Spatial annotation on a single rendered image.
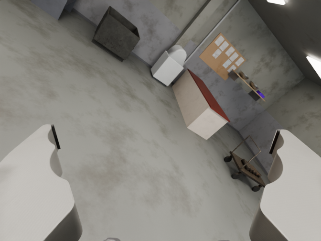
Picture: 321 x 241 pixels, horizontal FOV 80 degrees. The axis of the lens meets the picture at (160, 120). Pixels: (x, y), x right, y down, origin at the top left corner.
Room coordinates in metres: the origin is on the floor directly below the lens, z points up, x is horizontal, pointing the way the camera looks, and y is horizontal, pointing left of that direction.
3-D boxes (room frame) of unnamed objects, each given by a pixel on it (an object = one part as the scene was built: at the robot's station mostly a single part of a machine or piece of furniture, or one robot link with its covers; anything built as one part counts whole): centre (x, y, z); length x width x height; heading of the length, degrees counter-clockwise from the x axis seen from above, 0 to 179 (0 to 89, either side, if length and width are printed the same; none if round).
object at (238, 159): (4.97, -2.55, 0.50); 1.26 x 0.73 x 0.99; 118
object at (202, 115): (6.14, -0.40, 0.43); 2.52 x 0.81 x 0.86; 30
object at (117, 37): (5.21, 2.52, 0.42); 1.20 x 1.01 x 0.83; 30
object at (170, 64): (6.43, 1.03, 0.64); 0.71 x 0.59 x 1.28; 120
